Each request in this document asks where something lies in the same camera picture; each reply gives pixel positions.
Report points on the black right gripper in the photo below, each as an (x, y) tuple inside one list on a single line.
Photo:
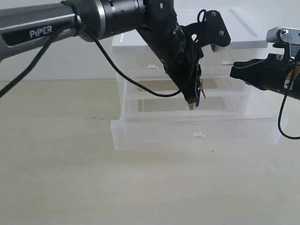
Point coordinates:
[(272, 73)]

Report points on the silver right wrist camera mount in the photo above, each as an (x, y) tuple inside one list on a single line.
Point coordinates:
[(285, 38)]

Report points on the clear drawer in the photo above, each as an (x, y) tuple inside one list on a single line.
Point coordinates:
[(218, 64), (140, 64)]

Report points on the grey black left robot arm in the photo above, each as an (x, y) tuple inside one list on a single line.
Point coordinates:
[(26, 28)]

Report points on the clear upper right drawer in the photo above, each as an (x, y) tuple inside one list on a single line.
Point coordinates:
[(218, 64)]

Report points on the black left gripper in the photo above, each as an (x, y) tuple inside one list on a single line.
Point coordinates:
[(180, 60)]

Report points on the clear plastic storage bin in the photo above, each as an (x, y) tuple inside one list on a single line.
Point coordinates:
[(257, 125)]

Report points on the clear upper left drawer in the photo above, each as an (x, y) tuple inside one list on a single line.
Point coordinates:
[(140, 64)]

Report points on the white plastic drawer cabinet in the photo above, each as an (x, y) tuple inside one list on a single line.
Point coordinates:
[(234, 35)]

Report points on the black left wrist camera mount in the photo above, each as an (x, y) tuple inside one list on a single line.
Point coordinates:
[(209, 29)]

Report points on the key bunch with blue tag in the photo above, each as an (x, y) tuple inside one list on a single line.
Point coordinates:
[(199, 91)]

